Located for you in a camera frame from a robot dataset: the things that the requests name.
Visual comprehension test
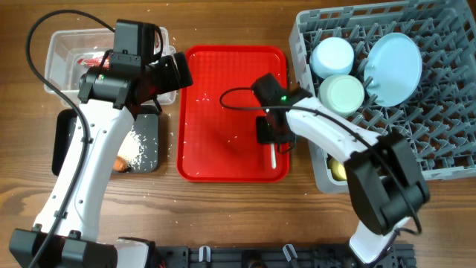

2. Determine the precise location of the yellow plastic cup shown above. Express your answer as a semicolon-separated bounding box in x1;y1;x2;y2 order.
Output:
327;157;347;181

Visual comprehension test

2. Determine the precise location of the light blue rice bowl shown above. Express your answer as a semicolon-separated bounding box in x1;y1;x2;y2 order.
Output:
309;37;355;79

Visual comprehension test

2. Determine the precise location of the green bowl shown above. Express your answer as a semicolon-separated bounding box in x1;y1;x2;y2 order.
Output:
318;74;364;118

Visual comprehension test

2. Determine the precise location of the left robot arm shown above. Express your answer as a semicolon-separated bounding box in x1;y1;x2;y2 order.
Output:
9;20;193;267

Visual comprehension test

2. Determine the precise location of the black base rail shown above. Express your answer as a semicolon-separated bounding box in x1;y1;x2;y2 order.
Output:
148;243;416;268

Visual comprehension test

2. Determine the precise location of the black waste tray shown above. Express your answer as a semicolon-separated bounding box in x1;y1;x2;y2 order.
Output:
51;105;160;176

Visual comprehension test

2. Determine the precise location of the orange carrot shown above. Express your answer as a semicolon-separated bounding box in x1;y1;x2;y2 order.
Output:
113;156;129;173

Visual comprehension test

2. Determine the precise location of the grey dishwasher rack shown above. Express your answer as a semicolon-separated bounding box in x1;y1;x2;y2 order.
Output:
289;0;475;180

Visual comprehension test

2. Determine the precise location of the clear plastic waste bin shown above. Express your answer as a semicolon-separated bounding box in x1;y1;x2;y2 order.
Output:
44;26;178;108

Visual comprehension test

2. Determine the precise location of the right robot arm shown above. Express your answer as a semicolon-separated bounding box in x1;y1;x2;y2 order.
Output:
251;74;430;264

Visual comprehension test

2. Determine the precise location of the red snack wrapper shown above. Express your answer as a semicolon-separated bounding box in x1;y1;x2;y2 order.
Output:
77;51;105;67

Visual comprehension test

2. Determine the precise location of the red serving tray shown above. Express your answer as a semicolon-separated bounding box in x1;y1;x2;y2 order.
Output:
176;45;290;183

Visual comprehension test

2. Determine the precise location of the light blue plate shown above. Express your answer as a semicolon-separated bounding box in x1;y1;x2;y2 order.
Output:
364;33;422;107

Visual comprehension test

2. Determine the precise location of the white rice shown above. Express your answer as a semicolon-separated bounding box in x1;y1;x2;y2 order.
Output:
118;129;158;173

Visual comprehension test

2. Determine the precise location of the white plastic spoon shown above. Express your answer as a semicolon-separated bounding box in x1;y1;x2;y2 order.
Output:
270;143;277;170

